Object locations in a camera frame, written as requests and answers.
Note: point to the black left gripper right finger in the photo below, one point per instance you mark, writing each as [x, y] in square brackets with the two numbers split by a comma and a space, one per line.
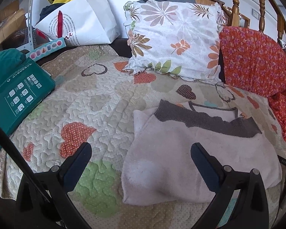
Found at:
[251, 208]

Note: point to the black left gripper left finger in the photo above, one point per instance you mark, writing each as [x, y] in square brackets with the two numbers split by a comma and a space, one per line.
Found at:
[34, 211]

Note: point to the pale pink sweater grey trim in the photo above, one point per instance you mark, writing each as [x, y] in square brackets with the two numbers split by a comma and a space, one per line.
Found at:
[166, 161]

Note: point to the heart patterned quilt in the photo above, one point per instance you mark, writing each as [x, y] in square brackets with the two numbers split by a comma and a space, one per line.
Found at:
[93, 102]

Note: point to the red floral pillow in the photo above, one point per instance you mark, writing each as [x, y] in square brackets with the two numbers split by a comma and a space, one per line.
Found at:
[252, 61]

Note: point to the light blue shapes box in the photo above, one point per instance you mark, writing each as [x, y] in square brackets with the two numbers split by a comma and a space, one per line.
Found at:
[46, 49]

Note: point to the white floral pillow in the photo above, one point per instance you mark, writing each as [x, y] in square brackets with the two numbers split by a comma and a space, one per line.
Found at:
[179, 39]

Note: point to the white paper bag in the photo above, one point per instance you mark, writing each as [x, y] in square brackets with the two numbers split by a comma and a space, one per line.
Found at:
[84, 22]

